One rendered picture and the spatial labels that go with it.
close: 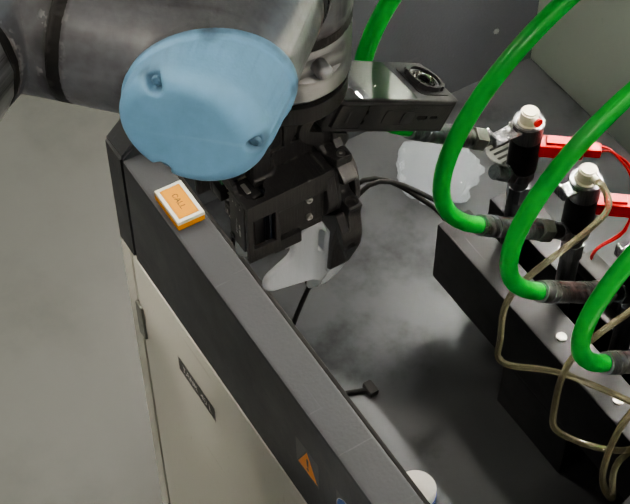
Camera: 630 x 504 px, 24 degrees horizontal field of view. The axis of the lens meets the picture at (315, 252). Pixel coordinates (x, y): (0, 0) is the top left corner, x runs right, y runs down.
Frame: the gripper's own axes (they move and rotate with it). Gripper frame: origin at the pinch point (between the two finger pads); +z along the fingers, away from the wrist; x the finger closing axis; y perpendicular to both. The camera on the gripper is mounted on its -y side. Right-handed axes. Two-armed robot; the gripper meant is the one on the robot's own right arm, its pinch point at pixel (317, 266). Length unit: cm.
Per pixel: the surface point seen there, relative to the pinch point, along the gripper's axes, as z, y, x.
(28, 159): 125, -20, -137
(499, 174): 16.0, -25.9, -11.4
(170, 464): 87, -3, -41
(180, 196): 28.7, -5.3, -34.4
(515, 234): 0.8, -14.0, 4.4
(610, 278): -1.1, -16.0, 12.1
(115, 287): 125, -20, -100
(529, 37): -9.1, -19.8, -3.6
